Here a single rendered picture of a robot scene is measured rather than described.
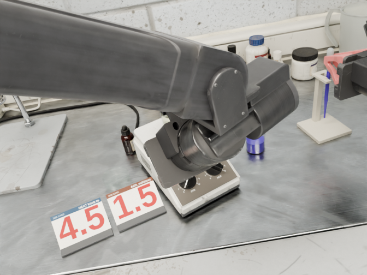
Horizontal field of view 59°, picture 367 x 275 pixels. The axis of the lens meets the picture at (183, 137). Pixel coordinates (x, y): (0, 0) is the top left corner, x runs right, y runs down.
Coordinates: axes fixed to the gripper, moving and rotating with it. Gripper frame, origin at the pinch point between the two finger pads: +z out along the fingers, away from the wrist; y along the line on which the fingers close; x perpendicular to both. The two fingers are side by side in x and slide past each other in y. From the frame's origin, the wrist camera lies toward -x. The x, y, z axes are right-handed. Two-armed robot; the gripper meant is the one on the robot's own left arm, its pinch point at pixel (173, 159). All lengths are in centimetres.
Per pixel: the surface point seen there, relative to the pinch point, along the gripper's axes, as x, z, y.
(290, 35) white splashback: -19, 30, -58
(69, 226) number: 2.6, 12.9, 18.5
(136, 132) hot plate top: -8.2, 15.5, 0.2
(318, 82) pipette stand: -1.6, 5.1, -36.5
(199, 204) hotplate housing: 9.0, 6.8, -2.7
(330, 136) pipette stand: 9.5, 7.5, -34.9
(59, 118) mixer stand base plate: -25, 46, 12
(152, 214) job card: 7.1, 10.8, 4.9
